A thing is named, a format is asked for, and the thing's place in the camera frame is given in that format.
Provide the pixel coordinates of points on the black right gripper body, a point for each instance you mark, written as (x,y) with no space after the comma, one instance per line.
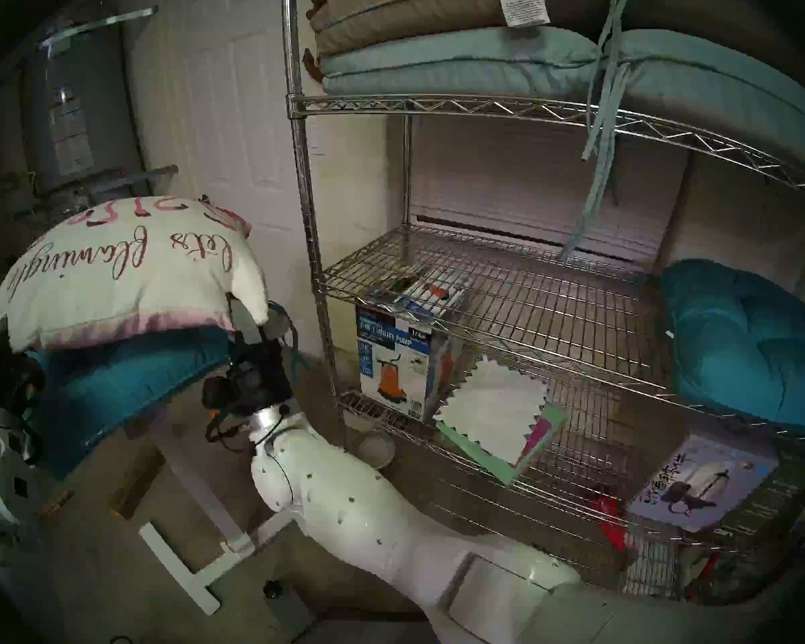
(258,381)

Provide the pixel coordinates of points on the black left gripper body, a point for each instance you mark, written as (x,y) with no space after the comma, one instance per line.
(3,381)

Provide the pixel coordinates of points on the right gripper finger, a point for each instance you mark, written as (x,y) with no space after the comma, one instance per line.
(245,334)

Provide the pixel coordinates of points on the white pink flamingo pillow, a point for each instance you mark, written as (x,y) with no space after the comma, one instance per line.
(121,274)

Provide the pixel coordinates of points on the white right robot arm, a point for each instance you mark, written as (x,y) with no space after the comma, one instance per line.
(349,508)

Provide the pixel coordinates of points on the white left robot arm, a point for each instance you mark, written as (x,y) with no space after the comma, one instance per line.
(7,502)

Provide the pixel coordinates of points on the teal tufted seat cushion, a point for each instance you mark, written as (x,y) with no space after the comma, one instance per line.
(107,394)
(744,347)

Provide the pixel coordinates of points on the light blue bench cushion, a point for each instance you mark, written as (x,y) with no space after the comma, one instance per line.
(476,62)

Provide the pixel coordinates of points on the tan bench cushion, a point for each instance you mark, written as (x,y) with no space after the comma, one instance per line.
(409,12)

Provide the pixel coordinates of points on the white cushion care label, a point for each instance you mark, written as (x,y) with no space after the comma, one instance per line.
(523,2)

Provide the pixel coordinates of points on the white folding table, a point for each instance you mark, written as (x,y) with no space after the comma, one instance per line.
(188,468)

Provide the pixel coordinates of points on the wooden stick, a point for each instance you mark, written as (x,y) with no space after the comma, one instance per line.
(57,504)

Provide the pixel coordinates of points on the utility pump cardboard box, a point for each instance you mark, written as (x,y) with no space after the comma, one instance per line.
(396,381)

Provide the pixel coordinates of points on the small metal bowl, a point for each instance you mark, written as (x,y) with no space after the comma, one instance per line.
(379,448)

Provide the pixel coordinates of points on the wooden board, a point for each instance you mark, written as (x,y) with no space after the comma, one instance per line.
(137,481)

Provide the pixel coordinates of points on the black base knob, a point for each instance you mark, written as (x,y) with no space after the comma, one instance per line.
(273,589)

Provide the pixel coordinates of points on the white panel door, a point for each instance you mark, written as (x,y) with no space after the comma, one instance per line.
(241,113)

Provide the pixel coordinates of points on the green paper sheet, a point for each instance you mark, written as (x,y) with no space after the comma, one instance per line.
(496,471)

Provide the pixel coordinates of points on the grey water heater tank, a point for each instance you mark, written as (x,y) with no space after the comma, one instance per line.
(87,86)

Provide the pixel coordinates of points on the white window blinds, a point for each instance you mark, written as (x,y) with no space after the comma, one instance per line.
(510,180)

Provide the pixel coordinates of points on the red plastic item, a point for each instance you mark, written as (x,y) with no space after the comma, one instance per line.
(610,522)

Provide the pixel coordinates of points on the lamp picture cardboard box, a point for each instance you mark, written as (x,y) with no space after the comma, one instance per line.
(698,481)

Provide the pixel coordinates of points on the white wall light switch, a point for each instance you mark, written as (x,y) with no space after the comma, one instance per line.
(316,138)

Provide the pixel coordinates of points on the rusty anchor wall hook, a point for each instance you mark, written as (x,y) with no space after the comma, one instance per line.
(310,66)

